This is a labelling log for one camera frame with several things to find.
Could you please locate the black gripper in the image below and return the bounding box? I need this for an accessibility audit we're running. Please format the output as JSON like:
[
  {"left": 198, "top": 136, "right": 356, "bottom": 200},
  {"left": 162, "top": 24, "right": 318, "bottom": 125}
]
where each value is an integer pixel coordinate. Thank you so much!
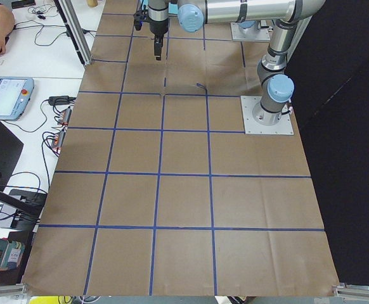
[{"left": 150, "top": 19, "right": 167, "bottom": 60}]

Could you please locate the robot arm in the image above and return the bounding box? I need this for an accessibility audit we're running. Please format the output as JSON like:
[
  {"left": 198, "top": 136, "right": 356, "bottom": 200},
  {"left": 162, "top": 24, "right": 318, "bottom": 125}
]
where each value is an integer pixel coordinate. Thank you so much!
[{"left": 174, "top": 0, "right": 324, "bottom": 126}]

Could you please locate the black power adapter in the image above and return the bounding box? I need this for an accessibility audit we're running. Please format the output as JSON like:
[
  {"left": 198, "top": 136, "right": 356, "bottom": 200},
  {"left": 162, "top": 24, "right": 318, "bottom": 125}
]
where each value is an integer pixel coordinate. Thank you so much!
[{"left": 48, "top": 96, "right": 70, "bottom": 106}]

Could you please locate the orange adapter upper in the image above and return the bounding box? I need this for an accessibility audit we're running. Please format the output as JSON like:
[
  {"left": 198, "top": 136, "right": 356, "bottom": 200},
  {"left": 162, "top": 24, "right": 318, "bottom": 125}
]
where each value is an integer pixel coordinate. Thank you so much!
[{"left": 58, "top": 108, "right": 72, "bottom": 125}]

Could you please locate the orange adapter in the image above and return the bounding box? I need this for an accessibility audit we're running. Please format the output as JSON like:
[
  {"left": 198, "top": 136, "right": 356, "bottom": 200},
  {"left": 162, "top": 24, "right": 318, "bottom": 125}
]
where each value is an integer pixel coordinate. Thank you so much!
[
  {"left": 58, "top": 108, "right": 72, "bottom": 125},
  {"left": 51, "top": 131, "right": 66, "bottom": 151}
]

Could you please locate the orange adapter lower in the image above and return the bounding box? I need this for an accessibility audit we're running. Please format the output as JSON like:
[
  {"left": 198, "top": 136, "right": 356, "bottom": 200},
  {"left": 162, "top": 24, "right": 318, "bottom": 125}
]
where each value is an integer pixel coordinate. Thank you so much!
[{"left": 51, "top": 131, "right": 66, "bottom": 151}]

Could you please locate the teach pendant upper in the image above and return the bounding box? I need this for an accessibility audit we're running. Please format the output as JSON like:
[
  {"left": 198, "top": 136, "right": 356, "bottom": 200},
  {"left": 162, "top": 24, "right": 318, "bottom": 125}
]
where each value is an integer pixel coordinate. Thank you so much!
[{"left": 0, "top": 77, "right": 35, "bottom": 121}]

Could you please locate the grey usb hub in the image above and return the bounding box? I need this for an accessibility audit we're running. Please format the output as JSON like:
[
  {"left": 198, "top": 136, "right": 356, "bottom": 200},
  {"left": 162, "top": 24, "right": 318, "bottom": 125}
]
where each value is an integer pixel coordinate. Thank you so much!
[{"left": 0, "top": 205, "right": 18, "bottom": 229}]

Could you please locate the green device box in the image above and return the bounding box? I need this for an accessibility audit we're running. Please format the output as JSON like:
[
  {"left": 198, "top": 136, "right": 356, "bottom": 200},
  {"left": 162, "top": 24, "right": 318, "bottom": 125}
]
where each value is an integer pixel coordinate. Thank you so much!
[{"left": 0, "top": 239, "right": 25, "bottom": 270}]

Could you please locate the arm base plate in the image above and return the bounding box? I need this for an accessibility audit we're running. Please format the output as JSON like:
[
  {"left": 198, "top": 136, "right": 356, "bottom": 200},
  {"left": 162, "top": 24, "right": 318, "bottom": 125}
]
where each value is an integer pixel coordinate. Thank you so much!
[
  {"left": 240, "top": 96, "right": 294, "bottom": 136},
  {"left": 231, "top": 20, "right": 270, "bottom": 42}
]

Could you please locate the aluminium frame post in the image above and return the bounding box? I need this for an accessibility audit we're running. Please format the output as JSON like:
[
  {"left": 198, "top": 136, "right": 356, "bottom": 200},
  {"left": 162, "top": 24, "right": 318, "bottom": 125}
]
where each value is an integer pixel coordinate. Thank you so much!
[{"left": 54, "top": 0, "right": 93, "bottom": 66}]

